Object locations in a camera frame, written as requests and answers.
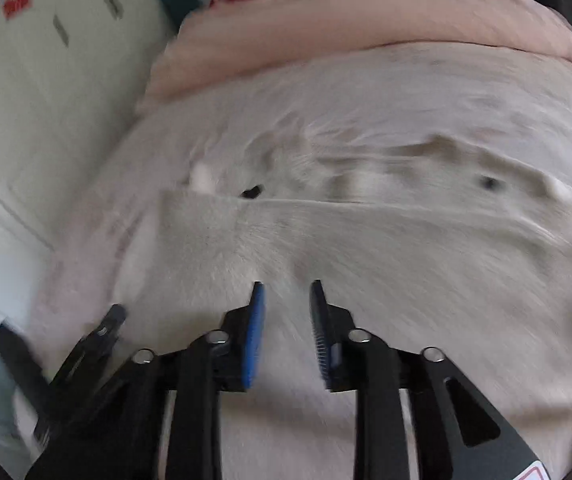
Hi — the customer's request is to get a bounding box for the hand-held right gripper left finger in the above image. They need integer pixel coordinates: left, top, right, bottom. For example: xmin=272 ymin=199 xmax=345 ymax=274
xmin=26 ymin=281 xmax=267 ymax=480

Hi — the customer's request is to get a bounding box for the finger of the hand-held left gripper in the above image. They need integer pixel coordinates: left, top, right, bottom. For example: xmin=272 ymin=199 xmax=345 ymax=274
xmin=0 ymin=324 xmax=53 ymax=412
xmin=33 ymin=304 xmax=128 ymax=441

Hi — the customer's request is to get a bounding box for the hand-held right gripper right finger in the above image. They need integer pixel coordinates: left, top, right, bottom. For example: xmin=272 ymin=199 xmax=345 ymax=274
xmin=309 ymin=280 xmax=542 ymax=480

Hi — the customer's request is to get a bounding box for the beige garment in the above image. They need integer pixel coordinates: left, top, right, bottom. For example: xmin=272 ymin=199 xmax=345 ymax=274
xmin=111 ymin=130 xmax=572 ymax=480

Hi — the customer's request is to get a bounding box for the light pink bed sheet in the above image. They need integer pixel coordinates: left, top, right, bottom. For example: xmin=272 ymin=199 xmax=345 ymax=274
xmin=26 ymin=42 xmax=572 ymax=461

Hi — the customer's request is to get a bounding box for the white wardrobe door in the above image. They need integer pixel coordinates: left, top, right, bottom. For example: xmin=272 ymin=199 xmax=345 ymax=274
xmin=0 ymin=0 xmax=179 ymax=321

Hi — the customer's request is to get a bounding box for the pink blanket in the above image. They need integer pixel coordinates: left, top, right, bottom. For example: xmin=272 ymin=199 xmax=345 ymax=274
xmin=138 ymin=0 xmax=572 ymax=108

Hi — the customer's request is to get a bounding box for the red sticker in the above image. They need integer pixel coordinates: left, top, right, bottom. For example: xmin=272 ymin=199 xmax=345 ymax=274
xmin=2 ymin=0 xmax=33 ymax=20

